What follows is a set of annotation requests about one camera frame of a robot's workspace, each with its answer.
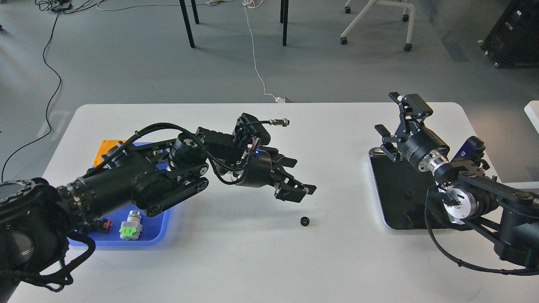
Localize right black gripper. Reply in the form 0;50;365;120
375;92;450;173

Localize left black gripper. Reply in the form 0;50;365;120
236;147;317;203

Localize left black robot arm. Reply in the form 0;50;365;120
0;113;316;302

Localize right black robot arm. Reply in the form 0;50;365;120
369;92;539;276

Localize silver metal tray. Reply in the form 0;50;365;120
369;146;437;231

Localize blue plastic tray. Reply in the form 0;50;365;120
79;202;170;247

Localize white chair base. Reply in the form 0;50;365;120
340;0;416;52

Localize black equipment case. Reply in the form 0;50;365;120
481;0;539;68

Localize orange button box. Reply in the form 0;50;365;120
92;139;126;167

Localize red and black push button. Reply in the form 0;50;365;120
92;218;112;233

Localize black table legs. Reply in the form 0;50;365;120
179;0;290;48

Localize green and silver switch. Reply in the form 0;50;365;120
119;210;143;240

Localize white cable on floor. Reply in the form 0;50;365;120
206;0;279;101

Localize black cable on floor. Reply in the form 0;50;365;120
0;0;101;183

